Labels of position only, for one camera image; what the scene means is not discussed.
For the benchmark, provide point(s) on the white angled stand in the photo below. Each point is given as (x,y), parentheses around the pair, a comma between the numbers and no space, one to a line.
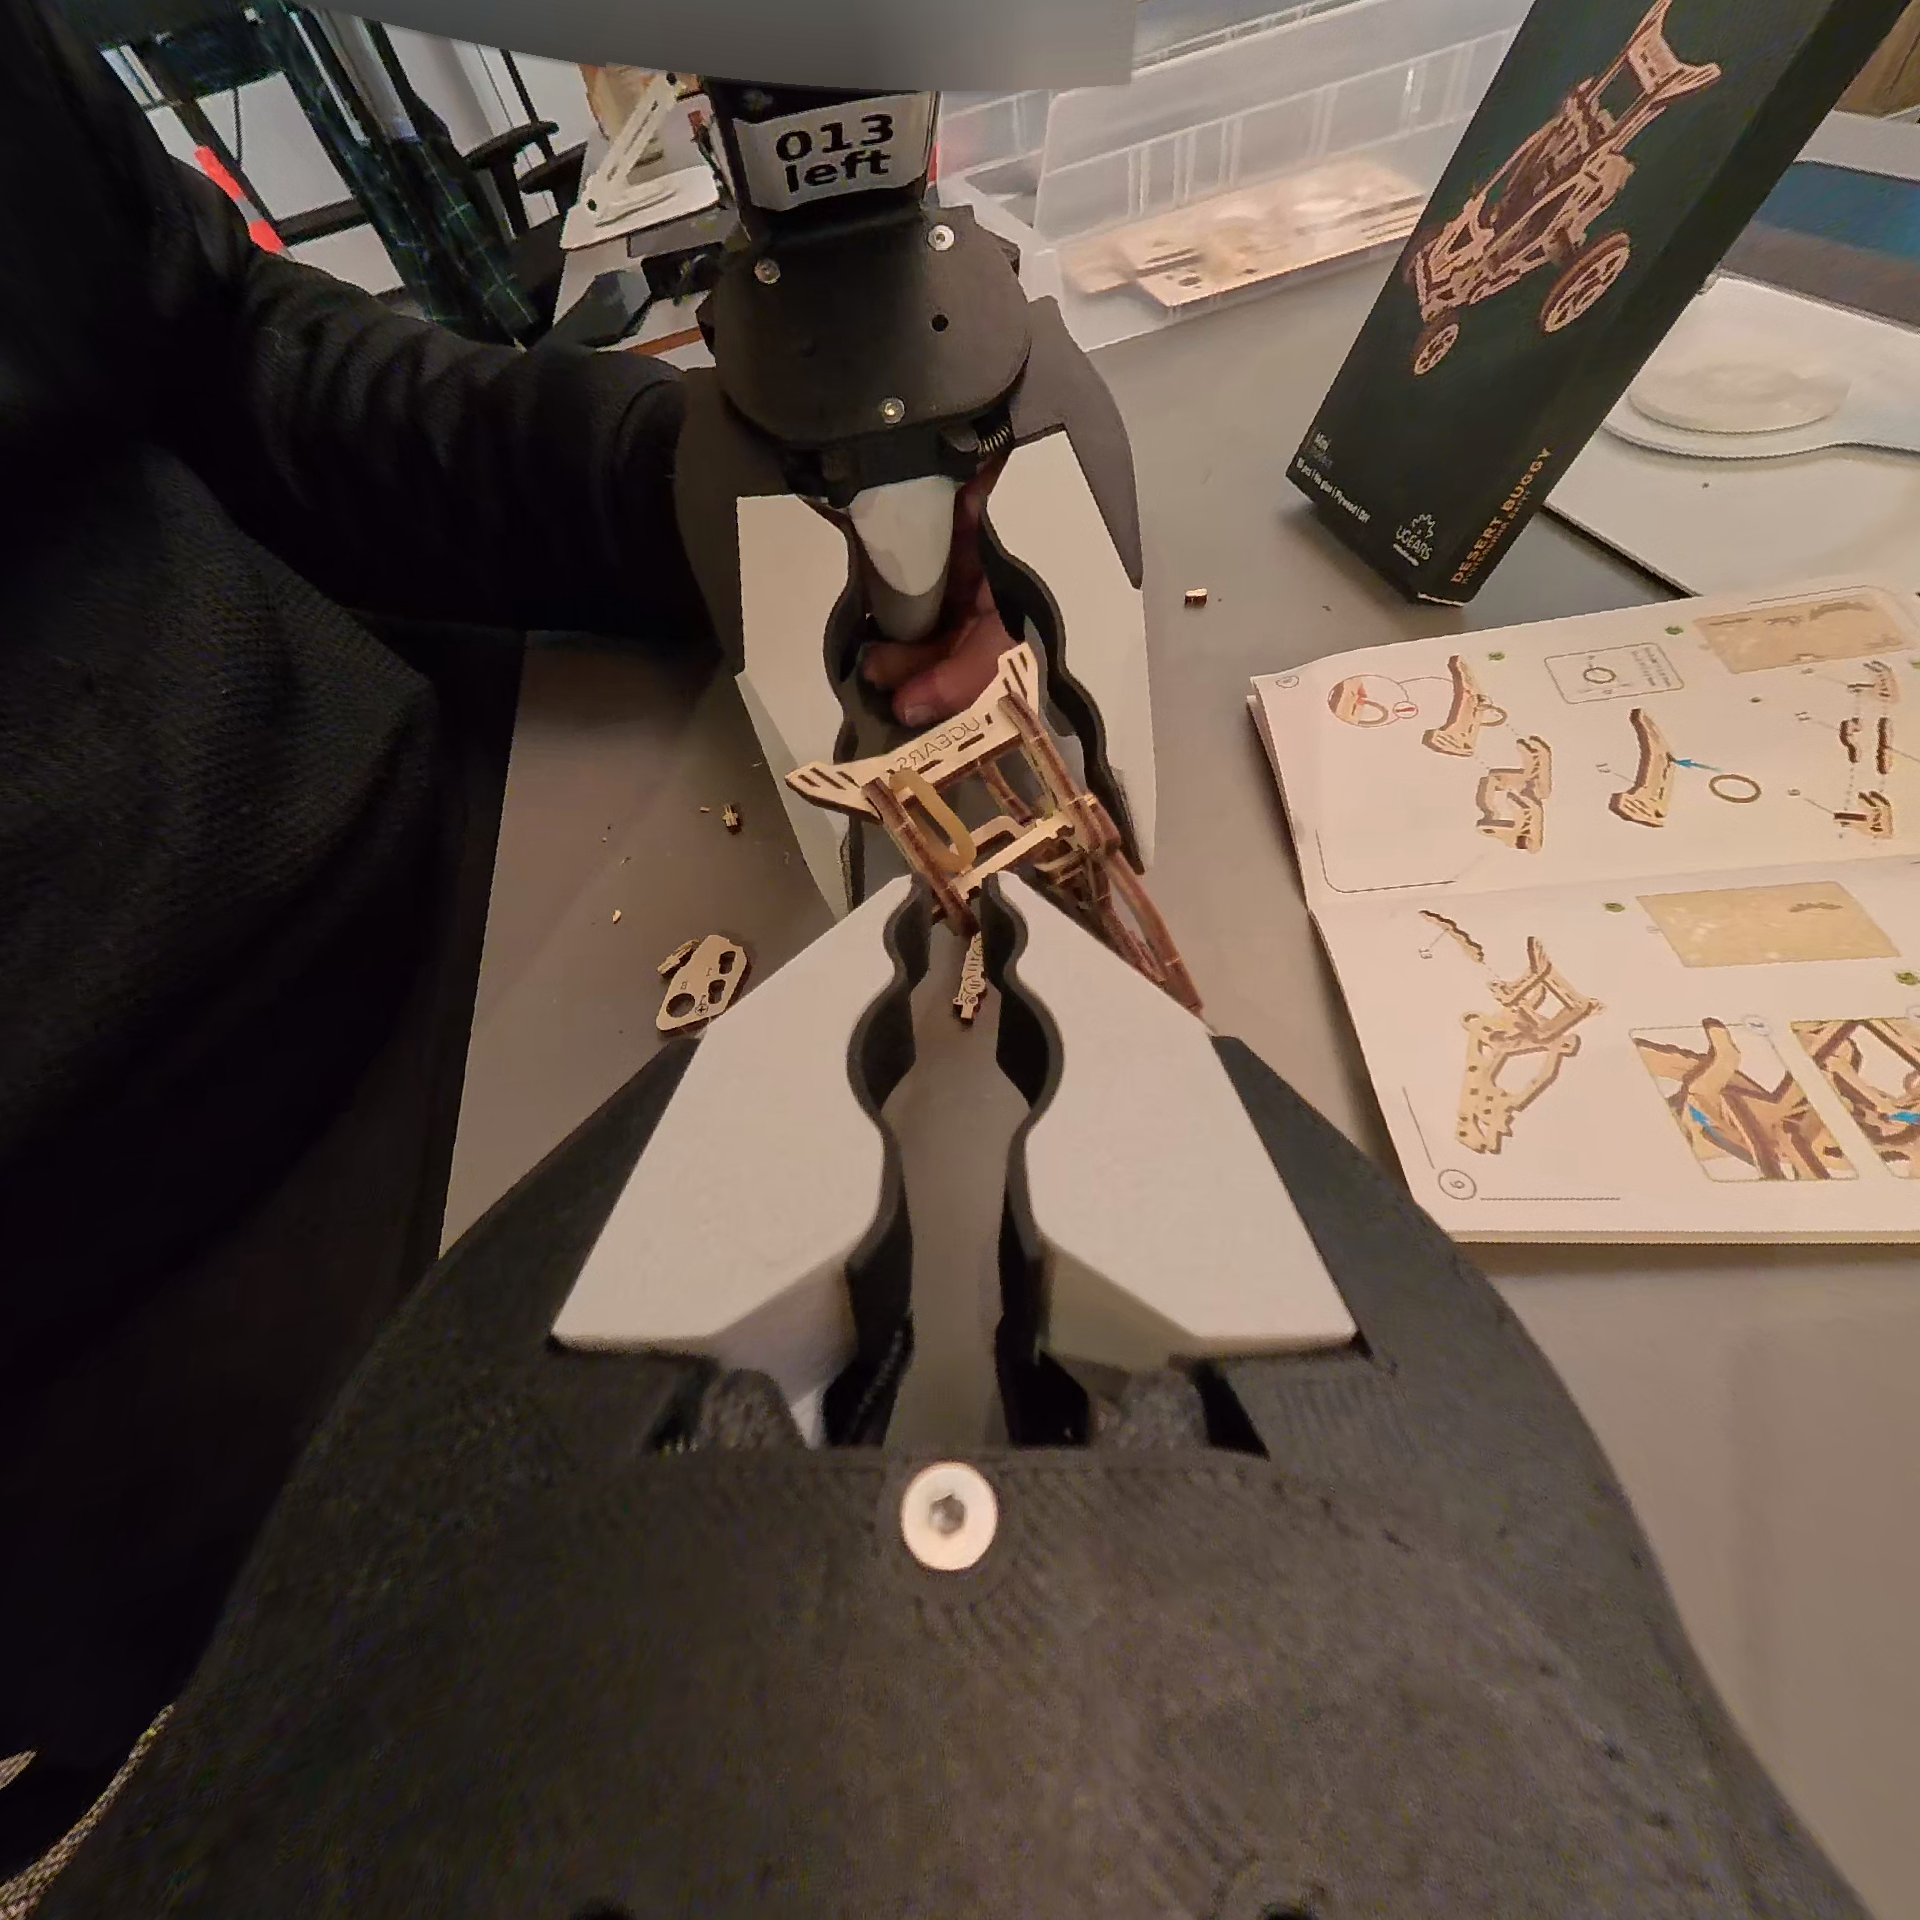
(638,157)

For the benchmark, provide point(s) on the dark green model kit box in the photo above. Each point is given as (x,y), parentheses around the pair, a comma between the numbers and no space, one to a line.
(1558,301)

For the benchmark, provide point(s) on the person's left hand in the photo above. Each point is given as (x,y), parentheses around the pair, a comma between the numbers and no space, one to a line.
(939,674)

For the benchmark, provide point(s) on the laser-cut wooden parts sheet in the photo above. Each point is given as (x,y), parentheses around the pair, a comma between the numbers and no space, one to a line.
(1246,240)

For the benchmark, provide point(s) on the person's left forearm black sleeve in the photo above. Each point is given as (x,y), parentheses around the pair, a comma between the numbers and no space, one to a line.
(496,452)

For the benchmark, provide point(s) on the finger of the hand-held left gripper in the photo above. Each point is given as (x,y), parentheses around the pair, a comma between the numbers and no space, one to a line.
(782,632)
(1096,599)

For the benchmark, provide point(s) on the wooden model frame assembly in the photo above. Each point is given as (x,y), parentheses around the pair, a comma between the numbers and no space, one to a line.
(939,747)

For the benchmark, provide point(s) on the flat wooden part with holes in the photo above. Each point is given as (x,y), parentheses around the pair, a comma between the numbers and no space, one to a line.
(696,983)

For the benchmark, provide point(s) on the person's black sweater torso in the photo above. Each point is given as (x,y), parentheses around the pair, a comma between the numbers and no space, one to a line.
(193,823)

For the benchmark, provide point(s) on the white round plate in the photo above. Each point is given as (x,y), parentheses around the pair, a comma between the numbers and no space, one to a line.
(1731,382)

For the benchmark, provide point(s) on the white flat board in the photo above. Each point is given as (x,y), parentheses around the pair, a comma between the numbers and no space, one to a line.
(1770,493)

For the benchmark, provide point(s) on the illustrated instruction booklet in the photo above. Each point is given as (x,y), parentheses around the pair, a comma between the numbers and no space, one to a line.
(1576,931)

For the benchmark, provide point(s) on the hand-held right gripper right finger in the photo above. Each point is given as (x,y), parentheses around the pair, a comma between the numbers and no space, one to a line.
(1169,1200)

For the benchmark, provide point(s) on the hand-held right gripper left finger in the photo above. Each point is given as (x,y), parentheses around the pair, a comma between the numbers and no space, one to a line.
(721,1200)

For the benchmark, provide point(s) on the green plaid cloth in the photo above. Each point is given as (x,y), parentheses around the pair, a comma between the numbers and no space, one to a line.
(420,180)

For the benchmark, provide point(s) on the small slim wooden part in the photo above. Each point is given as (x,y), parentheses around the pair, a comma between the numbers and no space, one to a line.
(968,977)

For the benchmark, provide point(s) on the black office chair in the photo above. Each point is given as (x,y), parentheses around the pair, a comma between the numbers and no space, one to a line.
(511,194)

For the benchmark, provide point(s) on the clear plastic storage bin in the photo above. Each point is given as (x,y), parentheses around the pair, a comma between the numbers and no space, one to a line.
(1200,136)

